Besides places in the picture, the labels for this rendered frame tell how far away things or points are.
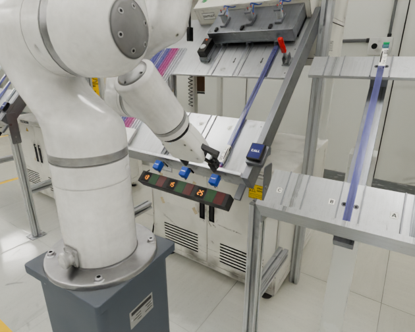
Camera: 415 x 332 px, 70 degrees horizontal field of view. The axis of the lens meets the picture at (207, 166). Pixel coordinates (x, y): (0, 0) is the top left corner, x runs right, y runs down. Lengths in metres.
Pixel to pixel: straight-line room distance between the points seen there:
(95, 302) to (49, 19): 0.38
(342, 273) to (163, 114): 0.65
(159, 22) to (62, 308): 0.53
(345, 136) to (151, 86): 2.32
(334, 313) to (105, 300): 0.72
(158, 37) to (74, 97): 0.23
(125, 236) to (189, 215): 0.95
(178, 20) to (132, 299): 0.51
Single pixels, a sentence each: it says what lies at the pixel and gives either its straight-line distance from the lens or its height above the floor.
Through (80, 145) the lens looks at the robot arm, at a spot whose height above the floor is 0.92.
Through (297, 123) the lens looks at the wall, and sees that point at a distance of 2.82.
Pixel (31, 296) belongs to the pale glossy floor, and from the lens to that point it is 1.70.
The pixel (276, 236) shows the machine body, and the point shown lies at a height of 0.36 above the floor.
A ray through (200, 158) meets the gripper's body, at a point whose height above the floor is 0.81.
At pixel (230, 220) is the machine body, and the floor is 0.36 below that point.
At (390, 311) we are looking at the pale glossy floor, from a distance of 1.63.
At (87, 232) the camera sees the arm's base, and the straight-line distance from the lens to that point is 0.50.
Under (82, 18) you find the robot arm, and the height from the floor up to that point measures 1.07.
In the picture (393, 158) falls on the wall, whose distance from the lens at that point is 2.75.
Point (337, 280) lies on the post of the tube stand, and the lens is 0.96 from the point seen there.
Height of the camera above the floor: 1.03
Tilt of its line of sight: 20 degrees down
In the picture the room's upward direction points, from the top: straight up
